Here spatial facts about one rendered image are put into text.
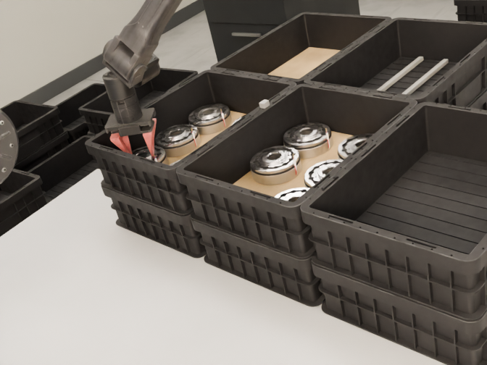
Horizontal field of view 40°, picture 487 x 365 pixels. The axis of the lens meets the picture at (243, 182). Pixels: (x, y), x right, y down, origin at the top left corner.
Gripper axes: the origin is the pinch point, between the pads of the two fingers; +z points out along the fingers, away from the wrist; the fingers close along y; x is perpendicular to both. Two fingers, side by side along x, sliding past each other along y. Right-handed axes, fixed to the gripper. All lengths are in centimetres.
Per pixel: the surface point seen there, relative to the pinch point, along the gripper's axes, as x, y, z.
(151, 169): 16.8, -6.4, -5.1
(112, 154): 9.0, 3.0, -5.7
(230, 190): 30.8, -23.5, -6.6
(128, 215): 7.0, 5.0, 11.2
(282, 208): 38, -32, -6
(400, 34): -38, -63, -2
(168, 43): -340, 66, 95
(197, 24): -371, 47, 95
